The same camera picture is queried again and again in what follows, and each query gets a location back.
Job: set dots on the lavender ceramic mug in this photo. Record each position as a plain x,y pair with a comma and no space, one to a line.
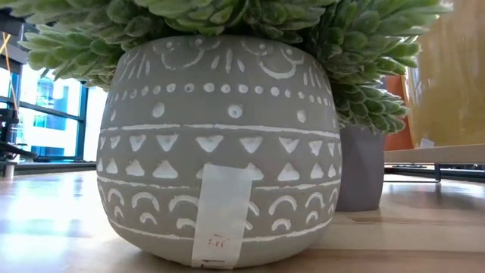
360,170

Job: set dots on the succulent plant patterned grey pot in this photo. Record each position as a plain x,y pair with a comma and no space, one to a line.
227,113

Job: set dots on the small grey metal post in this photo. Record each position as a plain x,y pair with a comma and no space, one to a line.
9,170

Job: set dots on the white paper tape label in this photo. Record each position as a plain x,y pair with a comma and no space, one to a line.
221,212

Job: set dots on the teal window frame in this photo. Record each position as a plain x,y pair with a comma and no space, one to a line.
80,125

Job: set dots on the wooden riser shelf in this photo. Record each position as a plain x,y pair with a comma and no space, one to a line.
435,155

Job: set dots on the orange faceted mug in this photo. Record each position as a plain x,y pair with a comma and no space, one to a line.
396,125

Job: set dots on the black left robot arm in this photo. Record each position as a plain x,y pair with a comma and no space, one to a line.
7,22

